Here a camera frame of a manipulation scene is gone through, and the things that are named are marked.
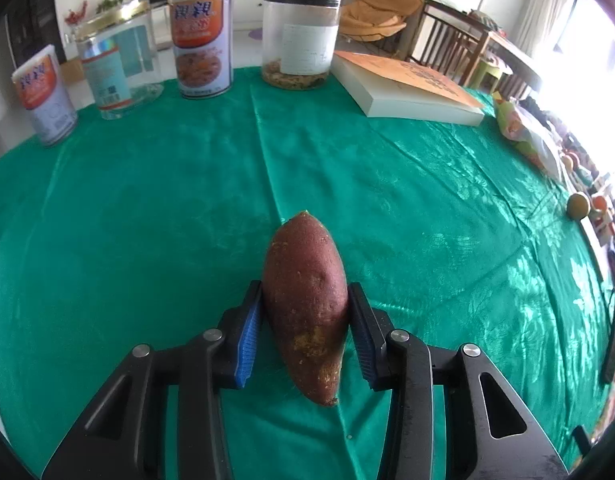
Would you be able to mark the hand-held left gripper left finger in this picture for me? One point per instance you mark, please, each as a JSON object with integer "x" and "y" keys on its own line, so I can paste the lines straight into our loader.
{"x": 247, "y": 345}

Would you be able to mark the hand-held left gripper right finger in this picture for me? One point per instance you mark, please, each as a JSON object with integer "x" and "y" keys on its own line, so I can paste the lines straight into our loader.
{"x": 365, "y": 345}

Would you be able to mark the rounded sweet potato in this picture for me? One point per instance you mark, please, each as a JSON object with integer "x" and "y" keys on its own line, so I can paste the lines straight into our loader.
{"x": 307, "y": 300}

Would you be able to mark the green tablecloth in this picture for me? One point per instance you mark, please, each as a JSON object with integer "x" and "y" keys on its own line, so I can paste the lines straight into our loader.
{"x": 137, "y": 235}

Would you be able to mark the green-brown pear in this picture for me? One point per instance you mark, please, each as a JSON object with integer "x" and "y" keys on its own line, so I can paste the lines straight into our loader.
{"x": 577, "y": 205}

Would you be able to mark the white book orange cover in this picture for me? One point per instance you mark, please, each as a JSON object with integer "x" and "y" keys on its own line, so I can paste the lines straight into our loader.
{"x": 407, "y": 91}

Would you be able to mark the white plastic bag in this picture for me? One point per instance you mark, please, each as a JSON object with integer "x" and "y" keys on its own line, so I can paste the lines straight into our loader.
{"x": 530, "y": 132}

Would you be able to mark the white orange-label can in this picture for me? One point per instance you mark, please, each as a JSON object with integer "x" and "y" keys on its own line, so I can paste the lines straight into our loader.
{"x": 44, "y": 102}
{"x": 202, "y": 42}

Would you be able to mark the clear jar gold lid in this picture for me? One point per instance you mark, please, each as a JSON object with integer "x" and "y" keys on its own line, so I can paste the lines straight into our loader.
{"x": 117, "y": 65}

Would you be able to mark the clear jar black lid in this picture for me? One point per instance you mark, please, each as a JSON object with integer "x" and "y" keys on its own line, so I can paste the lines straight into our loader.
{"x": 302, "y": 37}

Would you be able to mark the wooden slatted chair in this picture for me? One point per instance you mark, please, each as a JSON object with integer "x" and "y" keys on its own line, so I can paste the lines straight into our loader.
{"x": 452, "y": 40}

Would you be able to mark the cardboard box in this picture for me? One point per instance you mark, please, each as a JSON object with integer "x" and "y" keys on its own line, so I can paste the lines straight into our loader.
{"x": 72, "y": 71}

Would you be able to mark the wooden table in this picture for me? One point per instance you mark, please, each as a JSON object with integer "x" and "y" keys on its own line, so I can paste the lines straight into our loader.
{"x": 512, "y": 55}

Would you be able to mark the orange lounge chair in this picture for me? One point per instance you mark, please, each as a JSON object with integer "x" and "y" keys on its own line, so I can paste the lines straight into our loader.
{"x": 382, "y": 15}

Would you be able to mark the green plant white vase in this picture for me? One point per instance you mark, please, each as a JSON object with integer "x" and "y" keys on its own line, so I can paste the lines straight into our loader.
{"x": 112, "y": 2}

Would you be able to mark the red flowers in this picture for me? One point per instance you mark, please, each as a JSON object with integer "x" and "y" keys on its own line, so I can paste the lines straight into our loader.
{"x": 76, "y": 12}

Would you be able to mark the white curtain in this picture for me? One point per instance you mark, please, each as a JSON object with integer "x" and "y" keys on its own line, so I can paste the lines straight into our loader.
{"x": 542, "y": 5}

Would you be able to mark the black display cabinet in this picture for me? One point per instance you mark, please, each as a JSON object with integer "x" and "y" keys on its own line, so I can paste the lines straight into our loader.
{"x": 32, "y": 20}

